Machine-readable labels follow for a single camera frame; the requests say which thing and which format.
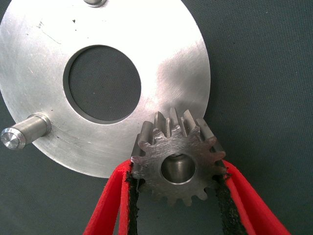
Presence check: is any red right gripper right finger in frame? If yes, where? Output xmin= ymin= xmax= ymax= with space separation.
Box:
xmin=212 ymin=159 xmax=291 ymax=235

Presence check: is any small steel planetary gear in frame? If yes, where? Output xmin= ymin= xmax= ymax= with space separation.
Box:
xmin=131 ymin=107 xmax=227 ymax=208

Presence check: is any dark grey table cloth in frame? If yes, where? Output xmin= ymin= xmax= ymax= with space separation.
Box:
xmin=0 ymin=0 xmax=313 ymax=235

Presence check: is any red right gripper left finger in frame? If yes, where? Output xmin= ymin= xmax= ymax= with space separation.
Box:
xmin=82 ymin=160 xmax=140 ymax=235

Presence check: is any round metal carrier plate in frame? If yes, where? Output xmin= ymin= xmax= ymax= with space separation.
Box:
xmin=0 ymin=0 xmax=211 ymax=179

